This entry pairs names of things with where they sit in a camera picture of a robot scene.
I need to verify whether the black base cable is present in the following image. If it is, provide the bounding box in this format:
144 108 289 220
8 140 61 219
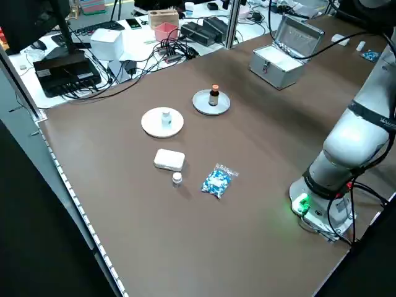
327 182 389 246

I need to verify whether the aluminium camera post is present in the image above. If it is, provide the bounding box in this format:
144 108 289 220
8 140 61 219
225 0 243 50

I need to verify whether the pink plastic box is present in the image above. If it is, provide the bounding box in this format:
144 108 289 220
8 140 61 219
154 22 181 42

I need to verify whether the white round plate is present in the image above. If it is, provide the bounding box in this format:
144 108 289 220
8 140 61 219
140 106 185 139

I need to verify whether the wooden box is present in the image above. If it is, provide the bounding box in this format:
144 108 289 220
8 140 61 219
147 9 179 30

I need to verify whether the brown iodophor bottle orange cap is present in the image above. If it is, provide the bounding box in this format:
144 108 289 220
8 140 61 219
209 84 220 107

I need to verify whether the black keyboard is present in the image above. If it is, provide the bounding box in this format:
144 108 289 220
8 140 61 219
51 20 126 45

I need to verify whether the black plug adapter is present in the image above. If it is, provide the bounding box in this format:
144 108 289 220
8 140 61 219
123 59 139 77

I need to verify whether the aluminium frame rail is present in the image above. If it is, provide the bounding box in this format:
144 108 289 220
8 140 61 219
0 46 48 122

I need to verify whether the gray round plate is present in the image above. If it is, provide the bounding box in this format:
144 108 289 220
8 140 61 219
192 88 232 116

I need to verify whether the bag of blue white capsules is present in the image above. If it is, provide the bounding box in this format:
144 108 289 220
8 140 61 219
200 163 240 200
361 49 381 61

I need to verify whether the gray cable hub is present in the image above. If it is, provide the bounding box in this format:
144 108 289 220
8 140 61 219
154 46 188 64

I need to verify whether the silver aluminium medical case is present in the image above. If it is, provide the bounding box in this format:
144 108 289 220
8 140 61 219
249 14 325 91

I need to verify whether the white plastic box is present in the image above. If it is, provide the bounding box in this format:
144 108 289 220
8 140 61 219
153 148 186 171
331 33 350 46

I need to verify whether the white cube box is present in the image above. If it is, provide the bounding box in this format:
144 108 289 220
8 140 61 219
90 28 124 61

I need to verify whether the black monitor with stand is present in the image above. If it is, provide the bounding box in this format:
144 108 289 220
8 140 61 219
0 0 88 62

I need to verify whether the black device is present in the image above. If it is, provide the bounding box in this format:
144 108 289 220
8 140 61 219
33 57 102 98

